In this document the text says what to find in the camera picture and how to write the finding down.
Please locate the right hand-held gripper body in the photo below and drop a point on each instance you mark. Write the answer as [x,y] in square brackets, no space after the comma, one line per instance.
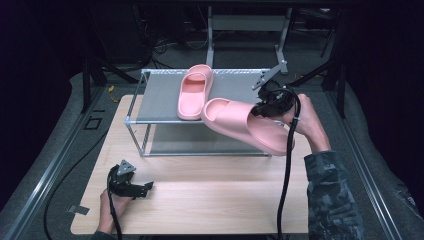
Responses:
[278,100]

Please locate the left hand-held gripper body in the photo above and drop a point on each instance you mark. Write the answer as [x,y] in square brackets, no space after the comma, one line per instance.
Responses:
[121,183]

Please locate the pink slipper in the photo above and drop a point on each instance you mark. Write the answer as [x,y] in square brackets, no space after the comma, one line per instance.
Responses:
[240,123]
[193,96]

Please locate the metal shoe rack grey shelves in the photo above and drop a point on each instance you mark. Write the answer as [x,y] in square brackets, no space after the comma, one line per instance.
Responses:
[163,96]

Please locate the person's left hand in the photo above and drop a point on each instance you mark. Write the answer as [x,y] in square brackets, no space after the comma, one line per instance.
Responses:
[106,213]

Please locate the person's right hand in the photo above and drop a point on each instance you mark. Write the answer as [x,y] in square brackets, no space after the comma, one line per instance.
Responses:
[308,120]

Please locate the grey tape piece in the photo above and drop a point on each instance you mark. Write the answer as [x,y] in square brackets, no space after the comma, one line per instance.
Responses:
[79,210]

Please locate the black stand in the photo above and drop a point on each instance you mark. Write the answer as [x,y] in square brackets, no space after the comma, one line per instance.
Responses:
[336,73]
[90,76]

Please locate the black tape square marking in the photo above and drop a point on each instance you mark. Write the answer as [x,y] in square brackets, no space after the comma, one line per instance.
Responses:
[92,123]

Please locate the small yellow object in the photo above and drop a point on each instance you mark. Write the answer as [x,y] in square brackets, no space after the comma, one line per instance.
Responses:
[111,88]

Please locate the aluminium rail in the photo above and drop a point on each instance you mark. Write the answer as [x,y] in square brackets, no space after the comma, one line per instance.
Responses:
[43,180]
[366,173]

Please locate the grey metal stand frame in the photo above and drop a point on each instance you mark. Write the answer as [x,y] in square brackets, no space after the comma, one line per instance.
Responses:
[246,23]

